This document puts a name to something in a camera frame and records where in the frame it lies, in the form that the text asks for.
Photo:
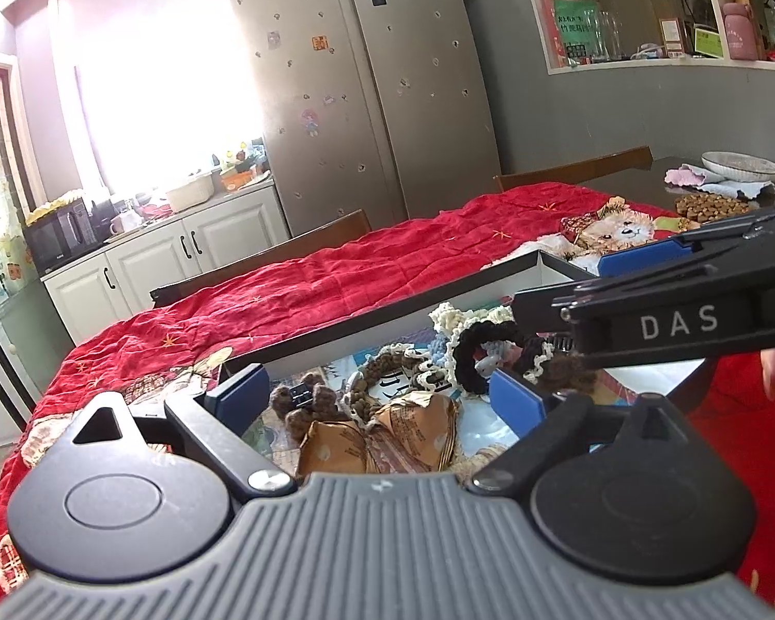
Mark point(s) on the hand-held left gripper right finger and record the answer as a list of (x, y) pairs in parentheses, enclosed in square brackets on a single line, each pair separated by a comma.
[(516, 403)]

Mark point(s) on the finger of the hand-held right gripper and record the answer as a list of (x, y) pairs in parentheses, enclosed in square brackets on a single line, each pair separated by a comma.
[(542, 310), (646, 258)]

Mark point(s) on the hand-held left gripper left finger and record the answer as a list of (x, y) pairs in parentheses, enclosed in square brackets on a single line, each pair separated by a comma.
[(239, 397)]

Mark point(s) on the light blue knitted scrunchie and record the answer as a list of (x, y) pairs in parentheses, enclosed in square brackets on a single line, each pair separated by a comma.
[(494, 358)]

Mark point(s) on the brown fuzzy hair claw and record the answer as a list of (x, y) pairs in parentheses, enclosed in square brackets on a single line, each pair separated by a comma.
[(323, 403), (568, 371)]

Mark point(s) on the black scrunchie with white lace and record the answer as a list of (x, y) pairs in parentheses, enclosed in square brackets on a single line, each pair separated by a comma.
[(468, 342)]

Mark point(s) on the cream knitted scrunchie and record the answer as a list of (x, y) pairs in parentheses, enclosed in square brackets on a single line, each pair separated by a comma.
[(449, 316)]

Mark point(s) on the golden snack packet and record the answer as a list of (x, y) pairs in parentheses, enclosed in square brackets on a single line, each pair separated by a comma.
[(329, 449)]

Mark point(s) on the brown paper packet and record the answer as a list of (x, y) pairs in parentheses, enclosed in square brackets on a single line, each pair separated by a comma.
[(413, 433)]

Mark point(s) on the brown scrunchie with white lace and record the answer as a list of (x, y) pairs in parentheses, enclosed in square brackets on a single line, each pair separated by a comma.
[(361, 394)]

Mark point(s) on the shallow black box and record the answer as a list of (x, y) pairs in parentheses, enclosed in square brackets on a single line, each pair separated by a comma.
[(361, 329)]

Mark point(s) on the wooden bead trivet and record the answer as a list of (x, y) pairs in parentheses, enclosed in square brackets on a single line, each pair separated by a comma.
[(713, 206)]

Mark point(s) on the pink scalloped cloth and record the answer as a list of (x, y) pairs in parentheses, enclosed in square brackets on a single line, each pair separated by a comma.
[(684, 177)]

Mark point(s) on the light blue cloth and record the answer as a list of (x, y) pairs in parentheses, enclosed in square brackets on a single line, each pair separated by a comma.
[(739, 188)]

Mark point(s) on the white bowl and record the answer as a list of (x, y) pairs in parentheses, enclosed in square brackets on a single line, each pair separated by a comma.
[(743, 166)]

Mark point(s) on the white kitchen cabinet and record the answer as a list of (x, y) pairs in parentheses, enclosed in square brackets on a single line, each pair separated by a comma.
[(155, 265)]

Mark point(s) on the red printed blanket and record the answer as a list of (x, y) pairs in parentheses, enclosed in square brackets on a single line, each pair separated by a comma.
[(361, 271)]

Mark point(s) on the white mug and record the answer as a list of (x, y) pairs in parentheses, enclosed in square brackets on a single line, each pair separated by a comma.
[(121, 226)]

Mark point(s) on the cream plastic tub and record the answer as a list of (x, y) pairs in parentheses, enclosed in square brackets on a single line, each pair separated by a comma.
[(190, 194)]

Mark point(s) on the orange carton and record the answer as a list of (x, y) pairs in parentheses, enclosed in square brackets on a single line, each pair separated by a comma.
[(244, 179)]

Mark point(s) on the small brown box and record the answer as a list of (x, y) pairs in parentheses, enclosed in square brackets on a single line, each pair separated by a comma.
[(670, 37)]

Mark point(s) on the small green box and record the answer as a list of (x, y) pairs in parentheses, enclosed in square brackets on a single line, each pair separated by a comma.
[(709, 42)]

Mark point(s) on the clear drinking glasses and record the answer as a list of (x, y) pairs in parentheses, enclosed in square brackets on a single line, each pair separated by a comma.
[(606, 35)]

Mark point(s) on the black microwave oven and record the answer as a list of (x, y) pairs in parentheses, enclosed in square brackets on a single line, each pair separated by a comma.
[(58, 239)]

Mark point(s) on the green paper bag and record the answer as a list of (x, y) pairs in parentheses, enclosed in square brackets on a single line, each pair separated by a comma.
[(573, 29)]

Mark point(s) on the pink bottle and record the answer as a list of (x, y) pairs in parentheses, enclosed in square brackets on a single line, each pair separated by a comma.
[(741, 32)]

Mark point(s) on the red envelope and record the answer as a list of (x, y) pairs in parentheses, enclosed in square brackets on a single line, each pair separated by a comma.
[(547, 19)]

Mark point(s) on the yellow artificial flowers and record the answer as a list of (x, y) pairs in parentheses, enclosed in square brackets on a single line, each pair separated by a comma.
[(55, 206)]

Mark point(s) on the cartoon figure fridge magnet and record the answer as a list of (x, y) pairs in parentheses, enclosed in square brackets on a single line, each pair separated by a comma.
[(310, 123)]

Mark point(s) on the silver double-door refrigerator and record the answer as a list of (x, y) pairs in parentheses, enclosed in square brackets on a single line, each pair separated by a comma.
[(361, 77)]

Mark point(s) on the orange square fridge magnet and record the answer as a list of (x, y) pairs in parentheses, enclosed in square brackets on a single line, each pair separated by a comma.
[(320, 42)]

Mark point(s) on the black sliding door frame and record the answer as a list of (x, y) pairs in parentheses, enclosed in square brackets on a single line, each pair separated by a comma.
[(0, 361)]

